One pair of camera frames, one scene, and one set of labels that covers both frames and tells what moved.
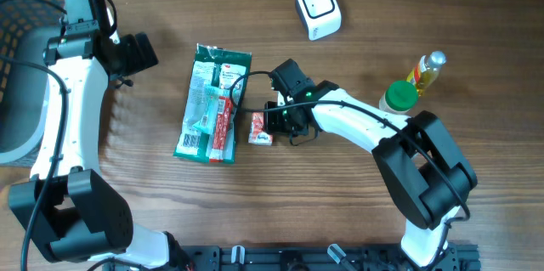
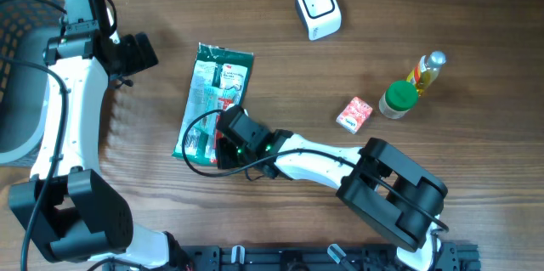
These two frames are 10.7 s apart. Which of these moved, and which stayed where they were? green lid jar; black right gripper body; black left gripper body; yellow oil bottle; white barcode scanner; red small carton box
Moved: red small carton box; black right gripper body
Stayed: green lid jar; black left gripper body; yellow oil bottle; white barcode scanner
